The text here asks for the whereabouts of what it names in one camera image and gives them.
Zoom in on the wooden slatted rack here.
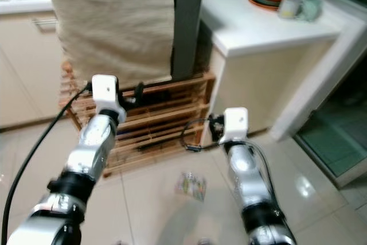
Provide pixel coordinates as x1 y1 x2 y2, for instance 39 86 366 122
58 61 216 177

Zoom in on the colourful snack packet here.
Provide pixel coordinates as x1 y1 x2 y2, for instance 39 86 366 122
175 172 207 202

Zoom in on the beige woven cloth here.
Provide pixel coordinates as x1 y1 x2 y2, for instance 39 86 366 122
41 0 175 88

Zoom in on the cream kitchen cabinet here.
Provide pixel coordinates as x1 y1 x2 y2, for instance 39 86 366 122
0 0 72 131

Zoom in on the glass sliding door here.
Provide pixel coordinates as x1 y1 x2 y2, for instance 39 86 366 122
292 84 367 188

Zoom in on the white mug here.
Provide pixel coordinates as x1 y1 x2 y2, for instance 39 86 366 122
276 0 302 19

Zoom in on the green mug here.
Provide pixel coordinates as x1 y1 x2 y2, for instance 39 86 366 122
298 0 323 23

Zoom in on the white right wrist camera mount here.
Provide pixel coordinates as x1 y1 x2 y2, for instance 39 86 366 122
224 107 249 143

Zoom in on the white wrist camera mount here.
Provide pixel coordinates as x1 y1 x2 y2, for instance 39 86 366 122
92 75 122 120
224 107 249 143

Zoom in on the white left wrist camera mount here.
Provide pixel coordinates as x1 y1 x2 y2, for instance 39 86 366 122
92 75 122 120

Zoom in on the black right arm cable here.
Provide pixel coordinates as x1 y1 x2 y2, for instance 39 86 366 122
179 118 224 153

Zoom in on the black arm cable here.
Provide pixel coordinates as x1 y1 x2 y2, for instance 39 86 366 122
1 83 93 245
179 118 224 153

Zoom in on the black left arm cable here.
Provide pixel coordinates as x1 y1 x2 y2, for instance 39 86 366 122
1 83 93 245

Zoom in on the steel drawer handle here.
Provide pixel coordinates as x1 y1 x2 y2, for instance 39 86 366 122
33 18 59 29

